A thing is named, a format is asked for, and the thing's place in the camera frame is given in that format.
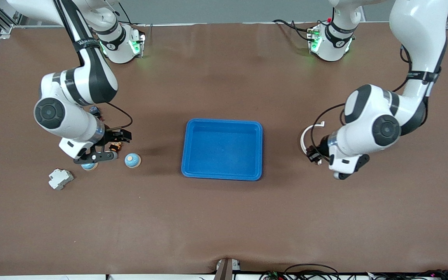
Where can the metal table edge bracket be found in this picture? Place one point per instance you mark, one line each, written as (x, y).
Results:
(225, 270)

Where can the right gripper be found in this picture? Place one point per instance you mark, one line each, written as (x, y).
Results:
(112, 137)

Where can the blue bell beige button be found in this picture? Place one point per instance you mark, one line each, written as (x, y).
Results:
(132, 160)
(89, 167)

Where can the blue plastic tray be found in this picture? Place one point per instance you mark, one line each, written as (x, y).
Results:
(224, 149)

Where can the white curved pipe clamp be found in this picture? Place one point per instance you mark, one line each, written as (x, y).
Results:
(303, 136)

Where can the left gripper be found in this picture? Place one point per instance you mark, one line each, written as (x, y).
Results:
(322, 146)

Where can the white circuit breaker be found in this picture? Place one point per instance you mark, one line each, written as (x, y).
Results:
(60, 179)

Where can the red push button black body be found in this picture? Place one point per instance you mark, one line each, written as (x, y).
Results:
(96, 112)

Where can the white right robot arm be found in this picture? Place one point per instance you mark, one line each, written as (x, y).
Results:
(91, 77)

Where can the red yellow emergency stop button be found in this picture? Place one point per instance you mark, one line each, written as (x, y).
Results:
(116, 147)

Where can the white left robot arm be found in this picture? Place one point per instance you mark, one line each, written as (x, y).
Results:
(379, 124)

